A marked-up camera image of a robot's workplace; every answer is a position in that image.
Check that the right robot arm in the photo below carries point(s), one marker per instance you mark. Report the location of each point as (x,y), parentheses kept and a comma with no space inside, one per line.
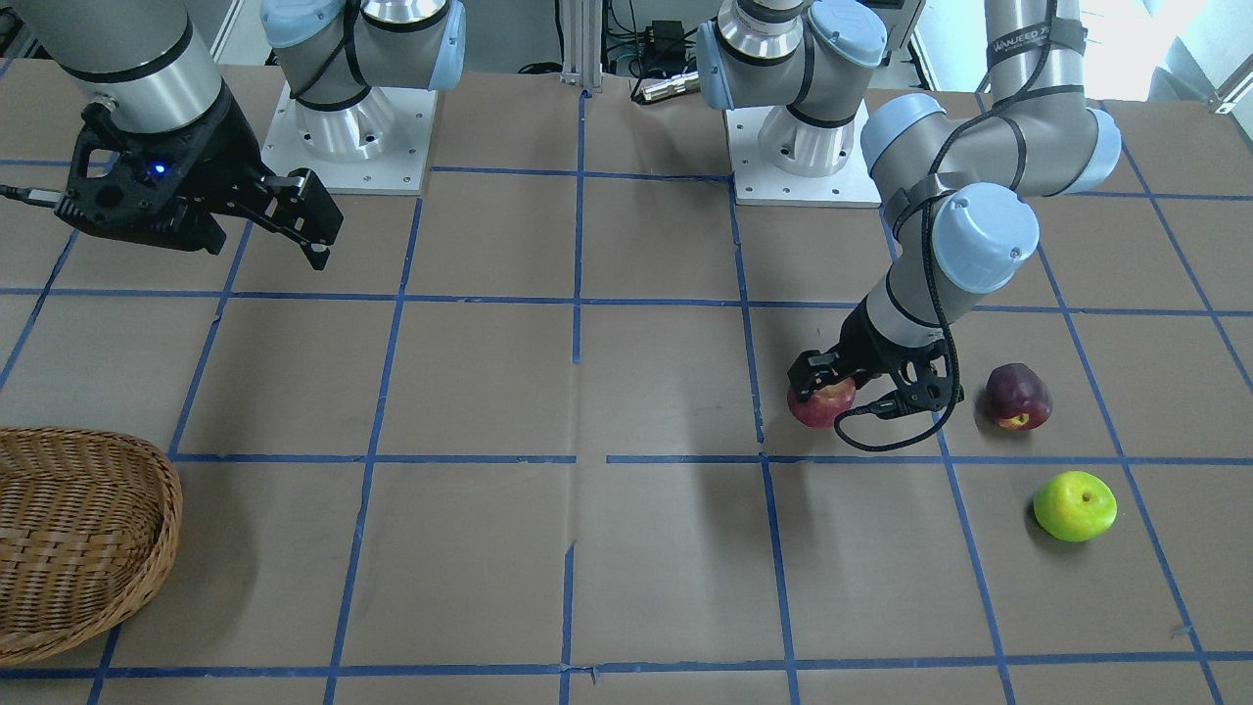
(147,55)

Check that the silver metal cylinder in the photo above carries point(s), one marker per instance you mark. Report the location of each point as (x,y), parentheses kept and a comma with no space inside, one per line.
(668,88)

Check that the woven wicker basket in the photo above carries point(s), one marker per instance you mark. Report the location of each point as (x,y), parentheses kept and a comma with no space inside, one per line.
(90,528)

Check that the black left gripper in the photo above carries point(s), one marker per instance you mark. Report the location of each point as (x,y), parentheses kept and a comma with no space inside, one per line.
(863,345)

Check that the red apple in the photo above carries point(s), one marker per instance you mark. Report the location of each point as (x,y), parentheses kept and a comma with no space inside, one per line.
(823,405)

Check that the dark purple apple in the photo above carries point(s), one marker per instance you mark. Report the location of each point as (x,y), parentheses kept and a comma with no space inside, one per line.
(1016,398)

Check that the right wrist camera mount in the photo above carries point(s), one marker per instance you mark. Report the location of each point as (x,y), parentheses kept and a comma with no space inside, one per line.
(124,187)

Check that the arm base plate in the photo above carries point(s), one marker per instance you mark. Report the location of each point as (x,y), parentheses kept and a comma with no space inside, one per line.
(377,147)
(780,162)

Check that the green apple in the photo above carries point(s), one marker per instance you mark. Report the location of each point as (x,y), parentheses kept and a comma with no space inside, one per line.
(1075,506)

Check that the aluminium frame post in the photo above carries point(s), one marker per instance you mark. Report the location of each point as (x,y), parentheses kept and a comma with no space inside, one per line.
(581,37)

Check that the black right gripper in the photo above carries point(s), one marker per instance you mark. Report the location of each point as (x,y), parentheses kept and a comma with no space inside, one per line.
(213,147)

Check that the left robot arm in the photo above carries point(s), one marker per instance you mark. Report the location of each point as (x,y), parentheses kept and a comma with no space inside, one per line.
(955,192)

